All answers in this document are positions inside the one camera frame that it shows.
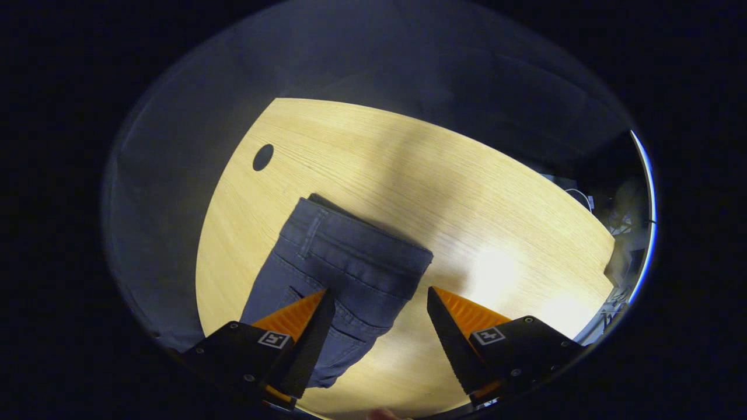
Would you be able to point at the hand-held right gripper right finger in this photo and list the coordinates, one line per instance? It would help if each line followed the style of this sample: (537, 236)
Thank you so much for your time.
(452, 350)

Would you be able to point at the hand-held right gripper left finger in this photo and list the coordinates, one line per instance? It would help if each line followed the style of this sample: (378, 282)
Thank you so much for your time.
(309, 350)

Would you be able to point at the black jeans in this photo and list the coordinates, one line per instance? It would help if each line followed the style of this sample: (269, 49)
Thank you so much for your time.
(350, 262)

